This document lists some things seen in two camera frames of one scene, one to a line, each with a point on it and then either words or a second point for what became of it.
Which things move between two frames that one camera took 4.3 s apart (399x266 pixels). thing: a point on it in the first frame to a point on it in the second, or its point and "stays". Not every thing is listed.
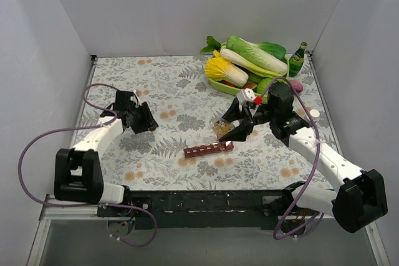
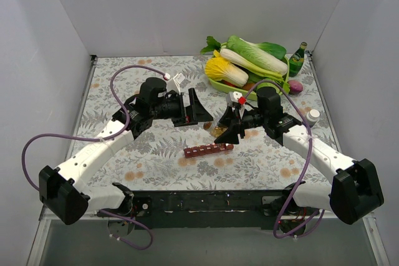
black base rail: [200, 209] stays
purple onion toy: [297, 85] stays
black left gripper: [139, 119] to [187, 109]
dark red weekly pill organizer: [208, 149] stays
